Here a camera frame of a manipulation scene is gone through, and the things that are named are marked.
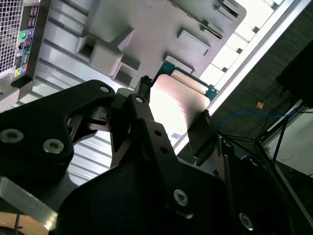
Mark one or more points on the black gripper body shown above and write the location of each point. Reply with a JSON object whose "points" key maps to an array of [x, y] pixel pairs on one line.
{"points": [[122, 200]]}

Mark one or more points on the silver CPU green edge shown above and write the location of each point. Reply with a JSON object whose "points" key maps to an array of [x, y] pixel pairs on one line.
{"points": [[176, 102]]}

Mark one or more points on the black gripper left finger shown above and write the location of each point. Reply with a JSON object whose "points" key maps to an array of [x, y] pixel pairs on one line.
{"points": [[36, 117]]}

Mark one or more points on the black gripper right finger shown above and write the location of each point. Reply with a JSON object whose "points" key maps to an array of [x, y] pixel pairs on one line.
{"points": [[203, 137]]}

